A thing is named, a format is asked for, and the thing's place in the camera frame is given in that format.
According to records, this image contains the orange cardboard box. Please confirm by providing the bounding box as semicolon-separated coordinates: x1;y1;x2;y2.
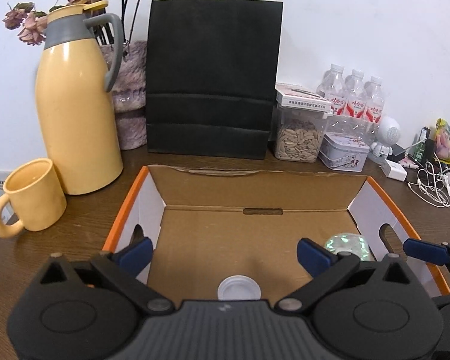
104;165;417;304

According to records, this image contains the white plastic cap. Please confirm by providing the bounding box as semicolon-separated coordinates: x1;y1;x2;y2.
217;275;262;301

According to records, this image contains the white charger block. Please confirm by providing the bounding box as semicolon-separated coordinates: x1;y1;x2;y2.
380;159;407;182

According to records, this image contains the black adapter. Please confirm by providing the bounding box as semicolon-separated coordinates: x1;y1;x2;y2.
387;144;406;163

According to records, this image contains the colourful snack packet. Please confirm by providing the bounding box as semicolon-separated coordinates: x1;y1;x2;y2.
434;118;450;165

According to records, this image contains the white metal tin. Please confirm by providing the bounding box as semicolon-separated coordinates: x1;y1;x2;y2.
319;133;370;172

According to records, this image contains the yellow mug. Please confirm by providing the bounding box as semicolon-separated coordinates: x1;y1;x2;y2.
0;158;66;238

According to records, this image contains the white robot toy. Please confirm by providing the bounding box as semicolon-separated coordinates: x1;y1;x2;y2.
368;116;401;164

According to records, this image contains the yellow thermos jug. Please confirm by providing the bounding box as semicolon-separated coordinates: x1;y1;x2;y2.
34;0;124;195

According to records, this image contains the clear seed container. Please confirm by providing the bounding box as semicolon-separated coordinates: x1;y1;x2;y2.
274;83;332;164

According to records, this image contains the pink fuzzy vase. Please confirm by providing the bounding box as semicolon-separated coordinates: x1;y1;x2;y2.
111;41;147;150

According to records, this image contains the right water bottle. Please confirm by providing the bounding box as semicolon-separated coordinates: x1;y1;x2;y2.
362;76;385;144

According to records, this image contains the water bottle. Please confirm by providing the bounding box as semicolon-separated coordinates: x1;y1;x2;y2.
362;76;385;144
337;69;365;133
316;63;346;115

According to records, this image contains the middle water bottle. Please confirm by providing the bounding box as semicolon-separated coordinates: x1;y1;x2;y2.
337;69;365;133

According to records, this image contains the left water bottle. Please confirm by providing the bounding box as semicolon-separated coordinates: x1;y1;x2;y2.
316;63;346;115

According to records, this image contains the black paper bag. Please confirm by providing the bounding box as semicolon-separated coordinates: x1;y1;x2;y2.
145;0;283;159

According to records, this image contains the white cable bundle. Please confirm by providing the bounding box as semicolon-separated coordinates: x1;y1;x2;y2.
407;153;450;221

